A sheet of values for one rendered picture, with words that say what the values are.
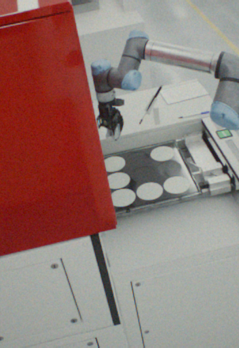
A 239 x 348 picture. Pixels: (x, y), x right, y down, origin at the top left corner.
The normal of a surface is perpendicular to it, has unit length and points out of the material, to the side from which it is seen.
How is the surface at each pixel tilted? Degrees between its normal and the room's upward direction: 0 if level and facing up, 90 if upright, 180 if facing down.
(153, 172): 0
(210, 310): 90
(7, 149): 90
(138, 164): 0
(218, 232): 0
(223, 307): 90
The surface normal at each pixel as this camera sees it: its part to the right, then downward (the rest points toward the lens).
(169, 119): -0.15, -0.77
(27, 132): 0.18, 0.59
